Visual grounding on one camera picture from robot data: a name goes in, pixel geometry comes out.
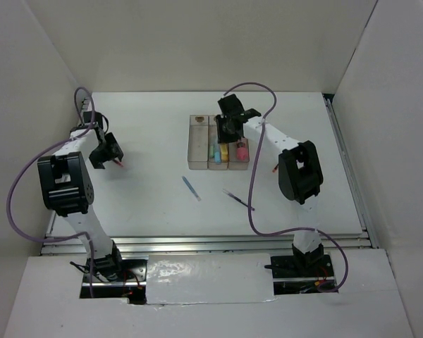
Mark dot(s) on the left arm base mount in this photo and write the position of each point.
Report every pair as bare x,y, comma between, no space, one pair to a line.
128,280

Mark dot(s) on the light blue highlighter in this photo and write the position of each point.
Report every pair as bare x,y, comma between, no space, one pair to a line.
217,157

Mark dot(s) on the dark purple gel pen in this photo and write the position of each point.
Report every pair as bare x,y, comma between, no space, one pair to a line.
240,201

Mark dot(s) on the pink capped pen bundle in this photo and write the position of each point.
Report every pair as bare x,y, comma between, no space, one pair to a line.
242,153

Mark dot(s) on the middle clear plastic container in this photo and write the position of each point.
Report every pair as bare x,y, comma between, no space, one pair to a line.
213,137

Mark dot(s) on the left clear plastic container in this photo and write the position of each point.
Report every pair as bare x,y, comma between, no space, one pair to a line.
198,142

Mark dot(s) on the aluminium frame rail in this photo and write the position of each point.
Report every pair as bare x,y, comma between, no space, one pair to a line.
146,206

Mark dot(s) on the yellow highlighter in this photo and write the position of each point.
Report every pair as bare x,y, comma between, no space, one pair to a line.
224,154

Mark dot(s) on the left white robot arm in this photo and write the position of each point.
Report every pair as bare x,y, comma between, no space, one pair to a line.
67,190

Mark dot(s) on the pink blue pen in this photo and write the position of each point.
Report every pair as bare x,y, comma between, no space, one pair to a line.
118,163

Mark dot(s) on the clear plastic container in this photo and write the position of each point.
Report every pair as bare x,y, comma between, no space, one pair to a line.
234,163
198,142
213,137

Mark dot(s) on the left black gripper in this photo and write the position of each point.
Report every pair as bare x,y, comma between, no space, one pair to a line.
115,151

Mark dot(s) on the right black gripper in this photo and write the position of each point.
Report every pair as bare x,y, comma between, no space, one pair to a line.
222,137

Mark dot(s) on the white cover plate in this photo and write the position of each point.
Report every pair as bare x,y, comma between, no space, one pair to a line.
209,279

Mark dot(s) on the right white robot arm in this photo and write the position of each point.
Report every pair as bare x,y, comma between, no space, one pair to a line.
299,172

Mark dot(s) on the right clear plastic container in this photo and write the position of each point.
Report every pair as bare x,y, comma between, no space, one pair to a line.
234,163

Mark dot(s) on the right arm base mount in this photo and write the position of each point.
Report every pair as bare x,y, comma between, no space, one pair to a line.
300,265

